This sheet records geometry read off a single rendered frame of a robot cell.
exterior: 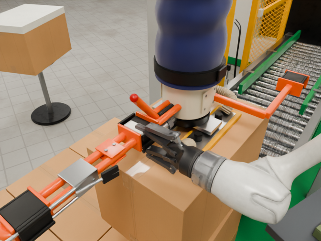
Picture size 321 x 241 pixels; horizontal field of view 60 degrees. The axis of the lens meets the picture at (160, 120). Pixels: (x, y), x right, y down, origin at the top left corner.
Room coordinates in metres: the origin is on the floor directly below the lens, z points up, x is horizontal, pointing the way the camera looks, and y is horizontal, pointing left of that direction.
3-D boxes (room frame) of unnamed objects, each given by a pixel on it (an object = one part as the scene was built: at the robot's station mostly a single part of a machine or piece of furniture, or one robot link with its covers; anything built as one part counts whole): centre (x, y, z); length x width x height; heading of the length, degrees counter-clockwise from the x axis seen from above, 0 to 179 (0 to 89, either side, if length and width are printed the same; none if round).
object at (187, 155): (0.51, -0.06, 1.18); 0.09 x 0.07 x 0.08; 53
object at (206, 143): (0.76, -0.17, 1.08); 0.34 x 0.10 x 0.05; 142
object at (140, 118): (0.62, 0.06, 1.18); 0.10 x 0.08 x 0.06; 52
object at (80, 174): (0.45, 0.19, 1.17); 0.07 x 0.07 x 0.04; 52
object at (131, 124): (0.61, 0.07, 1.20); 0.07 x 0.03 x 0.01; 53
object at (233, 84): (2.29, -0.81, 0.50); 2.31 x 0.05 x 0.19; 143
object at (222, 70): (0.82, -0.09, 1.30); 0.23 x 0.23 x 0.04
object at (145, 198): (0.81, -0.10, 0.85); 0.60 x 0.40 x 0.40; 141
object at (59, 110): (2.40, 1.14, 0.31); 0.40 x 0.40 x 0.62
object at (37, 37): (2.40, 1.14, 0.82); 0.60 x 0.40 x 0.40; 166
